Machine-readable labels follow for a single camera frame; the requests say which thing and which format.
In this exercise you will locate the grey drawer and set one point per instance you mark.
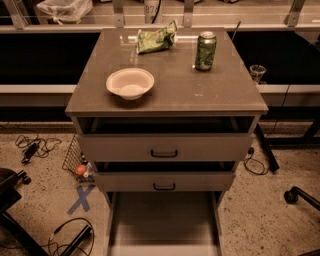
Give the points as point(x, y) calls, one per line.
point(164, 176)
point(155, 139)
point(164, 224)

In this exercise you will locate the grey drawer cabinet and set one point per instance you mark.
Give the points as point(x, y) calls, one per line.
point(179, 89)

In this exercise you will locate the white paper bowl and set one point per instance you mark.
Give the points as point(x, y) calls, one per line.
point(130, 83)

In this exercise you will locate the green chip bag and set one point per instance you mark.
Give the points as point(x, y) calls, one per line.
point(159, 40)

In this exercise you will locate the orange ball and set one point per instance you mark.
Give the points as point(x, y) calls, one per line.
point(80, 170)

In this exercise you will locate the green soda can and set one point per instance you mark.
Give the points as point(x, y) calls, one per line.
point(206, 46)

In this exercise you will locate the blue tape cross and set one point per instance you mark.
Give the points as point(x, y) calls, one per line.
point(82, 201)

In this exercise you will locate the clear glass cup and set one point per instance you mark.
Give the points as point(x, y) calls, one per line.
point(257, 71)

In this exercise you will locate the black table leg bar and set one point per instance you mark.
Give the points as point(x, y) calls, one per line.
point(273, 165)

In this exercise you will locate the black chair base right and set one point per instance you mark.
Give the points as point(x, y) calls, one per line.
point(291, 197)

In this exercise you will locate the white plastic bag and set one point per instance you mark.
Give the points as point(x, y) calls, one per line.
point(65, 11)

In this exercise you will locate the wire basket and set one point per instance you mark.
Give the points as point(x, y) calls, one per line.
point(73, 159)

